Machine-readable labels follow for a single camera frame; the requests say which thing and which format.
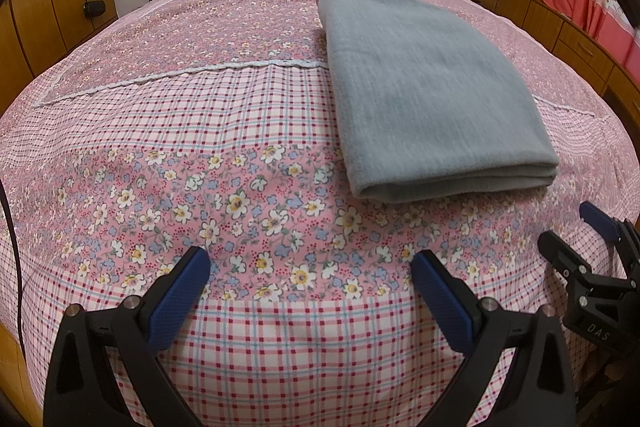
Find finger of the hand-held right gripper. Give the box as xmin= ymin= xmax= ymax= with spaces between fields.
xmin=537 ymin=231 xmax=596 ymax=288
xmin=579 ymin=201 xmax=640 ymax=260

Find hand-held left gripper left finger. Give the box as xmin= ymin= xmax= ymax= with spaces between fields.
xmin=44 ymin=247 xmax=211 ymax=427

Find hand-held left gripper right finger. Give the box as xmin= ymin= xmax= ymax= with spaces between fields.
xmin=410 ymin=249 xmax=583 ymax=427

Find grey pants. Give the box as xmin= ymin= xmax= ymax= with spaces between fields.
xmin=316 ymin=0 xmax=560 ymax=204

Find pink floral checked bed cover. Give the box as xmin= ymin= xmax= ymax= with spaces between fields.
xmin=0 ymin=0 xmax=640 ymax=427

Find low wooden cabinet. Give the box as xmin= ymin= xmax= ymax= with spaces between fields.
xmin=472 ymin=0 xmax=640 ymax=122

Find black cable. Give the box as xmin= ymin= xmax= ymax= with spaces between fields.
xmin=0 ymin=187 xmax=26 ymax=343

